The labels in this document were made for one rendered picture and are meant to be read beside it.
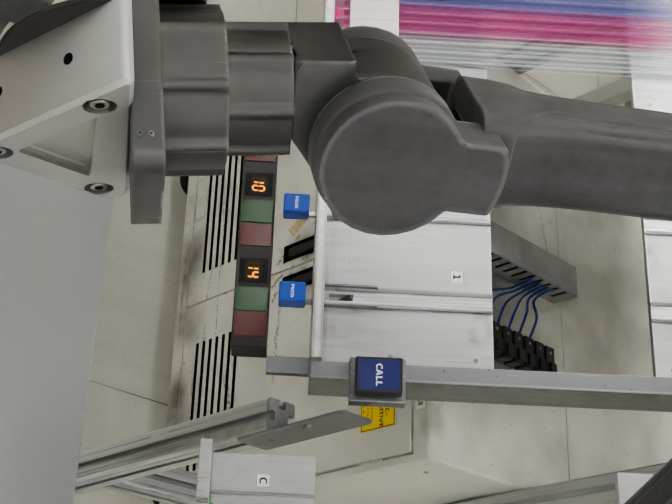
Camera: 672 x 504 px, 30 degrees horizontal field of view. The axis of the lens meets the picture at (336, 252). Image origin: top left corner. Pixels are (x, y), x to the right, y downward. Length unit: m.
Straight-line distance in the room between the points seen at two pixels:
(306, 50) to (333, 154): 0.06
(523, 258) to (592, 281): 0.26
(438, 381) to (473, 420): 0.37
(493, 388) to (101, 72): 0.86
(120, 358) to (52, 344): 0.83
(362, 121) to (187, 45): 0.09
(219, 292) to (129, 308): 0.18
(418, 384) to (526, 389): 0.12
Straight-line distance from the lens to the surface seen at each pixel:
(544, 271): 1.89
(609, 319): 2.10
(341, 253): 1.42
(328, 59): 0.64
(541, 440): 1.86
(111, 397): 2.10
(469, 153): 0.64
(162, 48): 0.62
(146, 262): 2.21
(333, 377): 1.35
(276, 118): 0.63
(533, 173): 0.68
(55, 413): 1.28
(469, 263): 1.44
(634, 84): 1.60
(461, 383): 1.37
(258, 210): 1.45
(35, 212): 1.33
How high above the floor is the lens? 1.64
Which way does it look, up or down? 40 degrees down
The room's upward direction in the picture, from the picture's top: 69 degrees clockwise
